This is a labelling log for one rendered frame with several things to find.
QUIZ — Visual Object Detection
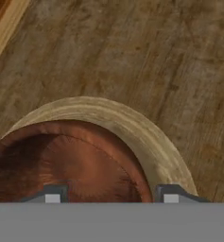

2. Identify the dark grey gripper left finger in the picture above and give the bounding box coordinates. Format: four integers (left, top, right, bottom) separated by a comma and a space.
20, 183, 69, 203

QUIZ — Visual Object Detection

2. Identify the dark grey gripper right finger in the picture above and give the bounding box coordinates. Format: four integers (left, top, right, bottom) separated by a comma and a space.
154, 183, 211, 203

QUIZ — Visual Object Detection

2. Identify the light wooden cabinet front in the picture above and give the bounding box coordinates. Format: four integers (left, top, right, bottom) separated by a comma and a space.
0, 0, 31, 71

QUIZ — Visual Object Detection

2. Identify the large wooden bowl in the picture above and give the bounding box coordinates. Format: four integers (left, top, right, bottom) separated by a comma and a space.
0, 95, 198, 203

